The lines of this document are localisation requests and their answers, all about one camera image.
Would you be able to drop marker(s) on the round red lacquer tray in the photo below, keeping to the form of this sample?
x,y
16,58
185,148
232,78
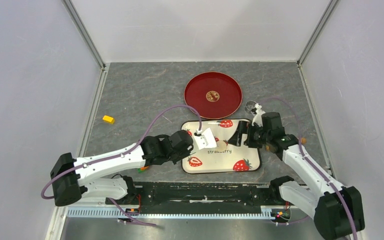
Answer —
x,y
214,95

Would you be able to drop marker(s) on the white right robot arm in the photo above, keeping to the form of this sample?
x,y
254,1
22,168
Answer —
x,y
336,209

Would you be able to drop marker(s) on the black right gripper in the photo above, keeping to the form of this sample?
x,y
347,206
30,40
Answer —
x,y
243,128

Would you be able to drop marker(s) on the white strawberry enamel tray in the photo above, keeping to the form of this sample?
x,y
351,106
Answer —
x,y
222,159

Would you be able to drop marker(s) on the small yellow block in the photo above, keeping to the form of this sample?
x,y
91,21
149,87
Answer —
x,y
108,119

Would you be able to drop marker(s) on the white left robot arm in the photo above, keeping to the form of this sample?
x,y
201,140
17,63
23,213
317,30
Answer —
x,y
84,177

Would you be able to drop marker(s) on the orange horseshoe magnet toy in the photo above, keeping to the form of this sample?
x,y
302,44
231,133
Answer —
x,y
142,169

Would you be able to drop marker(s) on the white slotted cable duct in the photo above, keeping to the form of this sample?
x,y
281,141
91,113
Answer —
x,y
114,212

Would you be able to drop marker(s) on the wooden dough roller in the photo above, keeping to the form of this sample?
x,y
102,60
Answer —
x,y
303,140

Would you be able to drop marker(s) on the small metal cup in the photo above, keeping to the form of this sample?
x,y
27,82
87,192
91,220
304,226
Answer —
x,y
249,105

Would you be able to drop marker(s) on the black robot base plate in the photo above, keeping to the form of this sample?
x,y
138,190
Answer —
x,y
199,197

